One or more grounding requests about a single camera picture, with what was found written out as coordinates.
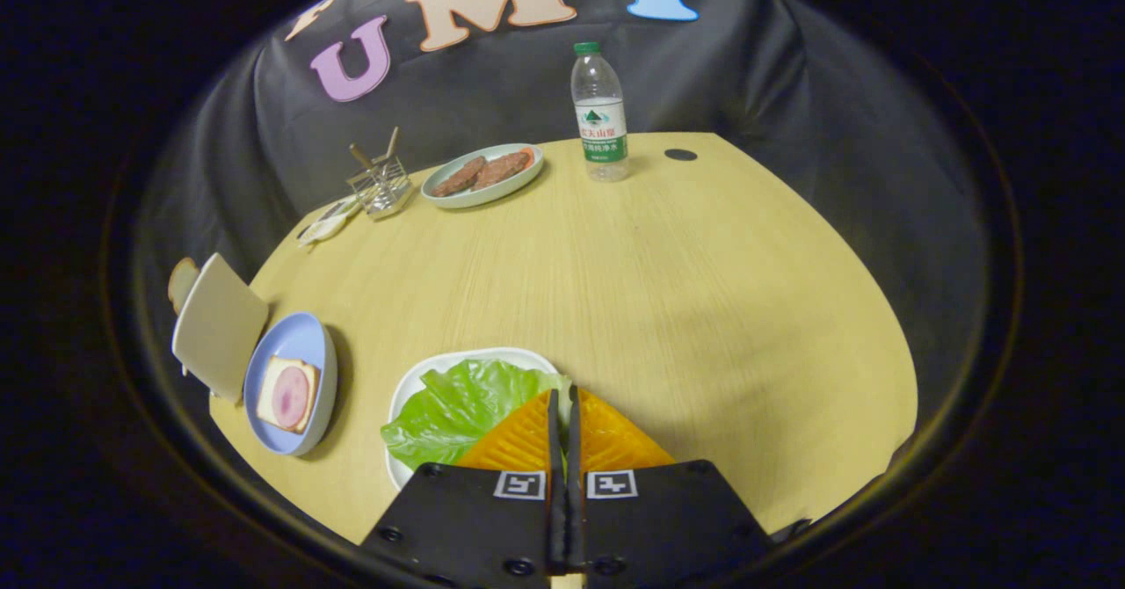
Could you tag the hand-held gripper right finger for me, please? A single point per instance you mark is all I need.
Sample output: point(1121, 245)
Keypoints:
point(668, 519)

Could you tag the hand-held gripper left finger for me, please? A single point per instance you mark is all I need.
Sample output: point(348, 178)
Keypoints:
point(492, 527)

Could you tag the green lettuce leaf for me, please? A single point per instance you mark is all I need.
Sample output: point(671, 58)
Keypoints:
point(466, 413)

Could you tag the brown crust bread slice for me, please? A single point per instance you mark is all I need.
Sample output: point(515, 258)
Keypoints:
point(182, 283)

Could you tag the white plate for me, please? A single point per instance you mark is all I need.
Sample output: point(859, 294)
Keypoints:
point(420, 380)

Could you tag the pink ham slice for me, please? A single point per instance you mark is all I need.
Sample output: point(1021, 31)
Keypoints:
point(292, 397)

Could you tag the blue plate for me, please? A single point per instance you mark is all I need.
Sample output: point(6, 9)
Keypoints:
point(303, 336)

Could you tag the pale green plate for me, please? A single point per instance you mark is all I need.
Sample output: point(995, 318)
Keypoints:
point(459, 201)

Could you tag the white toaster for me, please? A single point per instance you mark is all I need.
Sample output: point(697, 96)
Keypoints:
point(220, 325)

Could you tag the white divided spice dish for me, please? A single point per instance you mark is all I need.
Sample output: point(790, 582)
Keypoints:
point(325, 227)

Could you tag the brown meat patty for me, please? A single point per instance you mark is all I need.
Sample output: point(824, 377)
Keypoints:
point(503, 169)
point(459, 176)

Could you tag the clear plastic water bottle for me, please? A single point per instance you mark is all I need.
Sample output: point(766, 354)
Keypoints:
point(600, 132)

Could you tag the black backdrop cloth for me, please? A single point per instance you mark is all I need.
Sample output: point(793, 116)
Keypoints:
point(747, 88)

